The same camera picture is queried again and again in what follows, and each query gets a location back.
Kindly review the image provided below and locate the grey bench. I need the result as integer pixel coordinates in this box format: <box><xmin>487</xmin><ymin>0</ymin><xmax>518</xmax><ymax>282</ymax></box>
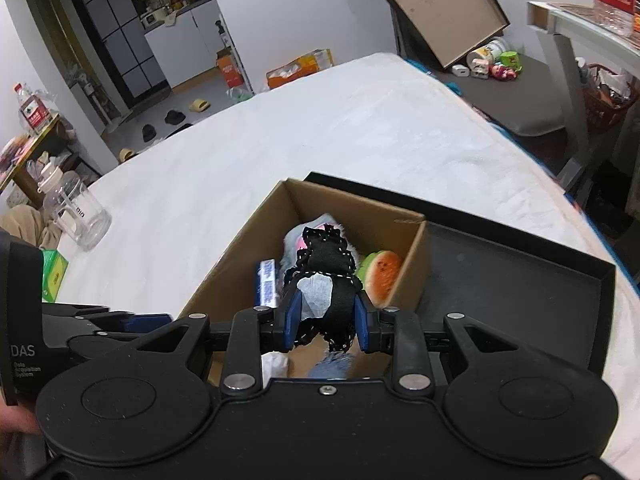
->
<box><xmin>435</xmin><ymin>52</ymin><xmax>573</xmax><ymax>137</ymax></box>

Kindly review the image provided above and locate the brown board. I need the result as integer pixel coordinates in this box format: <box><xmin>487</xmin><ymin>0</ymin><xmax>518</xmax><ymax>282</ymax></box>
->
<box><xmin>350</xmin><ymin>0</ymin><xmax>511</xmax><ymax>71</ymax></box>

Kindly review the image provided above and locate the orange tissue box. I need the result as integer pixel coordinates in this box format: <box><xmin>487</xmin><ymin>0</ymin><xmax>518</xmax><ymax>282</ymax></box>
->
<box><xmin>265</xmin><ymin>49</ymin><xmax>334</xmax><ymax>91</ymax></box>

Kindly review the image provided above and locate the brown cardboard box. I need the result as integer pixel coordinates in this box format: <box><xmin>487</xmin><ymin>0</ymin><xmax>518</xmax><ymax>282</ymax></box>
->
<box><xmin>177</xmin><ymin>177</ymin><xmax>431</xmax><ymax>386</ymax></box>

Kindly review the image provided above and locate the black white plush toy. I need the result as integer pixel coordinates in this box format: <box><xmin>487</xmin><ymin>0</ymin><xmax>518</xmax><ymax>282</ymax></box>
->
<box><xmin>282</xmin><ymin>225</ymin><xmax>364</xmax><ymax>353</ymax></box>

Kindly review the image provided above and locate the grey fluffy plush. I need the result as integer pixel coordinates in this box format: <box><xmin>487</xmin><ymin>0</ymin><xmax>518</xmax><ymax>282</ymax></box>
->
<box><xmin>306</xmin><ymin>351</ymin><xmax>352</xmax><ymax>380</ymax></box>

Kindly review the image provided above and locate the beige cloth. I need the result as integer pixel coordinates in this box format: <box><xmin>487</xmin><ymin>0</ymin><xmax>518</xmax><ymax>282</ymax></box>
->
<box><xmin>0</xmin><ymin>204</ymin><xmax>63</xmax><ymax>251</ymax></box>

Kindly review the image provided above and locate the dark paneled door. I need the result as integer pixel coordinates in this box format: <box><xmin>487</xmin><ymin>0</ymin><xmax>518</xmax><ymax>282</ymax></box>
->
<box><xmin>62</xmin><ymin>0</ymin><xmax>171</xmax><ymax>111</ymax></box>

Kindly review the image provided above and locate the blue printed tissue pack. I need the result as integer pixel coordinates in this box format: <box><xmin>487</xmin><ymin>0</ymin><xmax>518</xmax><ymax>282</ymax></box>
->
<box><xmin>254</xmin><ymin>258</ymin><xmax>282</xmax><ymax>307</ymax></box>

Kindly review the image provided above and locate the clear glass mug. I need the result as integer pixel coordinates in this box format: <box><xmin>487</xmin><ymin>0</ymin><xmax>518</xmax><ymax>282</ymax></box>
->
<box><xmin>42</xmin><ymin>170</ymin><xmax>113</xmax><ymax>252</ymax></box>

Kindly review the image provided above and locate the white bundle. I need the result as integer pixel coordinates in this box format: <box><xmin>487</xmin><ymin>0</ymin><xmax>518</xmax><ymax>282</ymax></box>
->
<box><xmin>260</xmin><ymin>351</ymin><xmax>290</xmax><ymax>391</ymax></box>

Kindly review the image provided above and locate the white cabinet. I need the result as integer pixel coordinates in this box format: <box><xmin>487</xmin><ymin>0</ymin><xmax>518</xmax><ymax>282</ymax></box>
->
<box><xmin>144</xmin><ymin>0</ymin><xmax>238</xmax><ymax>92</ymax></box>

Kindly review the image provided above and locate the white can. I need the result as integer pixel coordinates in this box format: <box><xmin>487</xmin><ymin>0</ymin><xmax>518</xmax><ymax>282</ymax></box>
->
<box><xmin>466</xmin><ymin>37</ymin><xmax>507</xmax><ymax>68</ymax></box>

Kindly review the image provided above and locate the orange carton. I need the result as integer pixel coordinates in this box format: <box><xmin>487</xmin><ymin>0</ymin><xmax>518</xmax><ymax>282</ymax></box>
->
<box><xmin>216</xmin><ymin>47</ymin><xmax>247</xmax><ymax>88</ymax></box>

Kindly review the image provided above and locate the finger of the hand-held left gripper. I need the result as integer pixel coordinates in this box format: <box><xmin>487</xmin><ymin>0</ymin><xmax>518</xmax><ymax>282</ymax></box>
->
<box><xmin>42</xmin><ymin>301</ymin><xmax>174</xmax><ymax>341</ymax></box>

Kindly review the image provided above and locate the green packet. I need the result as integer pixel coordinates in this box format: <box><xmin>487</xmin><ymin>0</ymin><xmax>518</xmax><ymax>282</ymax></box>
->
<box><xmin>40</xmin><ymin>249</ymin><xmax>69</xmax><ymax>304</ymax></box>

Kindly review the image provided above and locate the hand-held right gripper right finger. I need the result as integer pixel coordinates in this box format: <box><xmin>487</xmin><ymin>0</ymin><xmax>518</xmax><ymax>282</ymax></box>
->
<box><xmin>352</xmin><ymin>292</ymin><xmax>532</xmax><ymax>394</ymax></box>

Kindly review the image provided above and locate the brown basket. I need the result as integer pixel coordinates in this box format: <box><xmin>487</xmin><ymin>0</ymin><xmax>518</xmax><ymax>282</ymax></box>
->
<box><xmin>582</xmin><ymin>62</ymin><xmax>640</xmax><ymax>135</ymax></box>

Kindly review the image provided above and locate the red label water bottle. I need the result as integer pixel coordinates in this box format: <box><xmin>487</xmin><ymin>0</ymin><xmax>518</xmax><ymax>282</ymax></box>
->
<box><xmin>14</xmin><ymin>82</ymin><xmax>53</xmax><ymax>135</ymax></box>

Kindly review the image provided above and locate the white baby bottle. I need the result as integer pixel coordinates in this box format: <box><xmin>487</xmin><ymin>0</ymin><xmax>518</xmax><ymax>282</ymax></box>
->
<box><xmin>36</xmin><ymin>152</ymin><xmax>65</xmax><ymax>196</ymax></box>

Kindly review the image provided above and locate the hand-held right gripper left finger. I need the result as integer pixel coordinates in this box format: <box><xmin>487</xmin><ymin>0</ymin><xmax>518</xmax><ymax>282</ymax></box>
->
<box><xmin>132</xmin><ymin>287</ymin><xmax>304</xmax><ymax>395</ymax></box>

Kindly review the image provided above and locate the person's left hand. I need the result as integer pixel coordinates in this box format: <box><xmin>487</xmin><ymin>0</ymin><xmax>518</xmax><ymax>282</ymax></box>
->
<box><xmin>0</xmin><ymin>404</ymin><xmax>41</xmax><ymax>435</ymax></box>

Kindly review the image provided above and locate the white metal rack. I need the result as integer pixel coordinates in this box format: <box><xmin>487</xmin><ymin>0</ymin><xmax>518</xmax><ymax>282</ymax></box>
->
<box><xmin>526</xmin><ymin>0</ymin><xmax>640</xmax><ymax>196</ymax></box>

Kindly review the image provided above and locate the burger plush toy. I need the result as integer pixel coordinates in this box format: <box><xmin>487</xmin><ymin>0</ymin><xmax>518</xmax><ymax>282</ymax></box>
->
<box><xmin>356</xmin><ymin>250</ymin><xmax>405</xmax><ymax>309</ymax></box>

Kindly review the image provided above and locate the pink and grey plush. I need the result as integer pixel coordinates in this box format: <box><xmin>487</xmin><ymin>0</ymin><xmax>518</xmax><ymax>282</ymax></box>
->
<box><xmin>282</xmin><ymin>212</ymin><xmax>358</xmax><ymax>273</ymax></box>

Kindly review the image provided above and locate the black tray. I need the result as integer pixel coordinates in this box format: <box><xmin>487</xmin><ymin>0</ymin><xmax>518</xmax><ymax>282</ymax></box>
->
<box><xmin>302</xmin><ymin>171</ymin><xmax>617</xmax><ymax>386</ymax></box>

